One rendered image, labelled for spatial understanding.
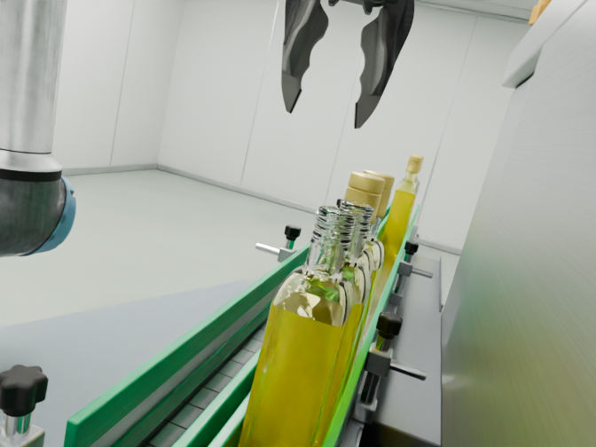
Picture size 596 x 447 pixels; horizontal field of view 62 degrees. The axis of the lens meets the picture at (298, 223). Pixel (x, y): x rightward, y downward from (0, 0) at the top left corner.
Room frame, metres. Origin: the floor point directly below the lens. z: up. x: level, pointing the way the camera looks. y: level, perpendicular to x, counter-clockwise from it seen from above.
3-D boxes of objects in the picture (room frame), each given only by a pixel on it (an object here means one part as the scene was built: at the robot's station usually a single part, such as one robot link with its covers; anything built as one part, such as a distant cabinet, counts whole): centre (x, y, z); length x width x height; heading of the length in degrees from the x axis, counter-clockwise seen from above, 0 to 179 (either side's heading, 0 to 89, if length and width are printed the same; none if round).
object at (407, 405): (0.98, -0.29, 0.84); 0.95 x 0.09 x 0.11; 167
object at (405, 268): (0.96, -0.25, 0.94); 0.07 x 0.04 x 0.13; 77
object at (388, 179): (0.53, -0.07, 1.14); 0.04 x 0.04 x 0.04
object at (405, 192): (1.37, -0.27, 1.02); 0.06 x 0.06 x 0.28; 77
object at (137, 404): (1.15, -0.08, 0.92); 1.75 x 0.01 x 0.08; 167
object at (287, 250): (0.86, 0.03, 0.94); 0.07 x 0.04 x 0.13; 77
